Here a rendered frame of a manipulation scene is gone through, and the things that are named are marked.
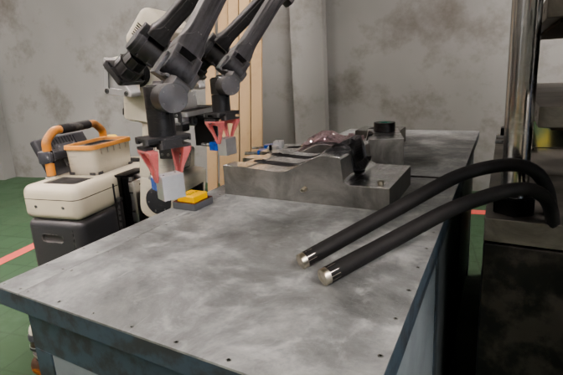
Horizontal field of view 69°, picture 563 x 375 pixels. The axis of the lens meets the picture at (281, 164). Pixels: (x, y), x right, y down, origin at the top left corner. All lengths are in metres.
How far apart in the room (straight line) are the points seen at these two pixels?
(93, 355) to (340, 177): 0.66
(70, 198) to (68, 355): 0.78
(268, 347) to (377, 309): 0.18
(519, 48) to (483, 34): 2.91
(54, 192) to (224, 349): 1.13
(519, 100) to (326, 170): 0.48
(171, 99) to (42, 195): 0.93
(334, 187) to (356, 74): 2.95
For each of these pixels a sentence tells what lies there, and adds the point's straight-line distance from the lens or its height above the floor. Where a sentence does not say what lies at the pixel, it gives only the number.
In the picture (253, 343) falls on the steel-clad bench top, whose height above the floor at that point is 0.80.
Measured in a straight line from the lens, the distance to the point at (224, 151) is 1.31.
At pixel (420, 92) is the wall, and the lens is 3.96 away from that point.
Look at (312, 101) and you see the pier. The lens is 3.90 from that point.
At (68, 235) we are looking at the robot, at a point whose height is 0.64.
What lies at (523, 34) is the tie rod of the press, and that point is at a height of 1.21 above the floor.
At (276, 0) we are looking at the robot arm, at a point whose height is 1.39.
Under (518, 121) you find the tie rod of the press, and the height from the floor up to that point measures 1.01.
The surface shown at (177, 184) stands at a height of 0.93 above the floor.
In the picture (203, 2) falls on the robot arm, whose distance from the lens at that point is 1.00.
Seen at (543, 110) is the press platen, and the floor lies 1.03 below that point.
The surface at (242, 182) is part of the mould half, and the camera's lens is 1.22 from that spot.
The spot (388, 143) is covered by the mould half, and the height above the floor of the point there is 0.89.
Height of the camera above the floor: 1.15
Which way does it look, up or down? 13 degrees down
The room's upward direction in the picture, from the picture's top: 3 degrees counter-clockwise
